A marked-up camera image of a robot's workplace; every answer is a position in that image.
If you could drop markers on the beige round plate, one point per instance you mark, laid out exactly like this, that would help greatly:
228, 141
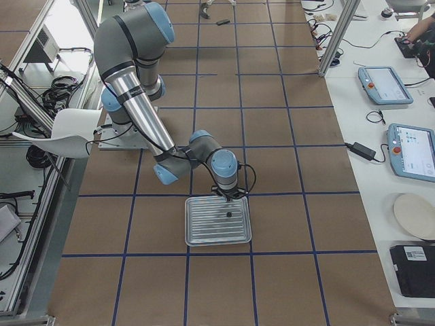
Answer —
415, 215

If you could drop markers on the white plastic chair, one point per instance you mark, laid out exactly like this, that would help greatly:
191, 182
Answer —
72, 134

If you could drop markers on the dark curved brake shoe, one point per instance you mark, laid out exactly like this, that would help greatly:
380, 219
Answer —
203, 10

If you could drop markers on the ribbed silver metal tray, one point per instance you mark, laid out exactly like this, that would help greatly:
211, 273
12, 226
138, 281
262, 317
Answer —
206, 222

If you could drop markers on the upper blue teach pendant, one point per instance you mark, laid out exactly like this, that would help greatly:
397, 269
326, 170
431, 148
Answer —
383, 86

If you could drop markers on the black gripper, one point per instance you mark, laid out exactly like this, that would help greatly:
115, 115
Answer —
228, 193

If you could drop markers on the grey metal box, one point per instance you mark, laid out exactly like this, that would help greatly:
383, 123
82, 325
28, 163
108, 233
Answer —
44, 50

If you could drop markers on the aluminium frame post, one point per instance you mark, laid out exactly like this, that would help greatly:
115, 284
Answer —
342, 24

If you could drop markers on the lower blue teach pendant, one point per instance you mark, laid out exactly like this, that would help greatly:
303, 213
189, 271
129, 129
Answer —
411, 151

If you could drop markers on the blue teach pendant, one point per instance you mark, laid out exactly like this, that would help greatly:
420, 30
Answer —
411, 151
383, 86

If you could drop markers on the black power adapter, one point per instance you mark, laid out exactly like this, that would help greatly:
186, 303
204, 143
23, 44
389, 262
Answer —
361, 150

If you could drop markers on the operator hand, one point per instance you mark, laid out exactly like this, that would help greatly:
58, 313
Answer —
415, 32

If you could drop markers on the black laptop case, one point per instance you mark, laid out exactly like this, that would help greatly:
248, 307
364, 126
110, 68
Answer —
414, 268

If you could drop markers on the small black flat part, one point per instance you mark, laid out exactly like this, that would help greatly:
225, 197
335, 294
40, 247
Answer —
222, 22

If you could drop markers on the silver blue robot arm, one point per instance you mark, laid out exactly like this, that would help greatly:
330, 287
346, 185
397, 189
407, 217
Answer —
127, 48

